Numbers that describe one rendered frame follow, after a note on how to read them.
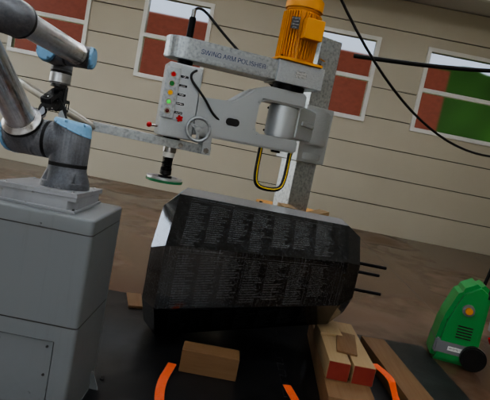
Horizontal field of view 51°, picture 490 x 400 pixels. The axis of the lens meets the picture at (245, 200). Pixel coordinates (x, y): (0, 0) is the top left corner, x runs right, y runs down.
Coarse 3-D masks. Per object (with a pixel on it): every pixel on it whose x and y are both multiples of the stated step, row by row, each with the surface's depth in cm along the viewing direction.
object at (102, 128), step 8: (96, 128) 286; (104, 128) 287; (112, 128) 288; (120, 128) 289; (120, 136) 290; (128, 136) 291; (136, 136) 293; (144, 136) 294; (152, 136) 295; (160, 136) 307; (160, 144) 297; (168, 144) 298; (176, 144) 300; (184, 144) 301; (192, 144) 302; (200, 144) 314; (200, 152) 304; (208, 152) 302
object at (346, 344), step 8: (320, 328) 300; (328, 328) 302; (336, 328) 305; (336, 336) 293; (344, 336) 295; (352, 336) 298; (336, 344) 282; (344, 344) 282; (352, 344) 284; (344, 352) 272; (352, 352) 273
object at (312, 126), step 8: (304, 112) 333; (312, 112) 355; (320, 112) 366; (304, 120) 338; (312, 120) 358; (320, 120) 365; (328, 120) 371; (296, 128) 326; (304, 128) 343; (312, 128) 359; (320, 128) 367; (328, 128) 374; (296, 136) 328; (304, 136) 348; (312, 136) 366; (320, 136) 368; (312, 144) 368; (320, 144) 371
